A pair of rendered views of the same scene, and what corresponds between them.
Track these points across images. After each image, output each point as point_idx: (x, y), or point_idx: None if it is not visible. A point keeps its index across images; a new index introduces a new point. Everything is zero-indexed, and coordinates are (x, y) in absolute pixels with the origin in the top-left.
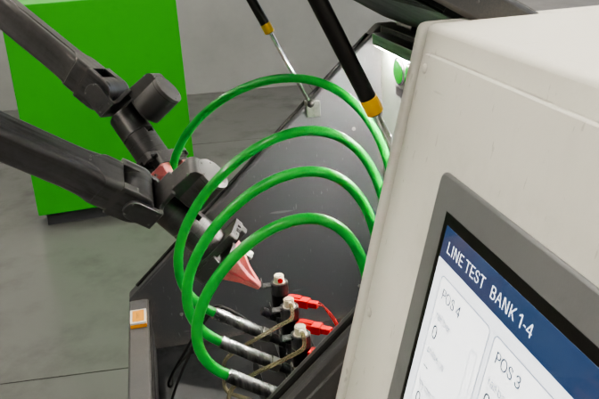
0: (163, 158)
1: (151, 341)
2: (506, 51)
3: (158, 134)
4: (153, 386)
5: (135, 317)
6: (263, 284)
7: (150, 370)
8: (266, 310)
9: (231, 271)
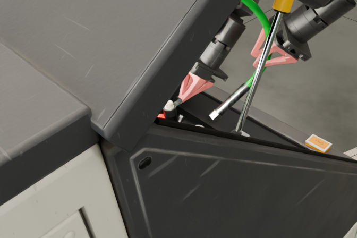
0: (272, 18)
1: (284, 136)
2: None
3: (306, 16)
4: (240, 112)
5: (317, 139)
6: (179, 102)
7: (255, 118)
8: (178, 116)
9: (190, 75)
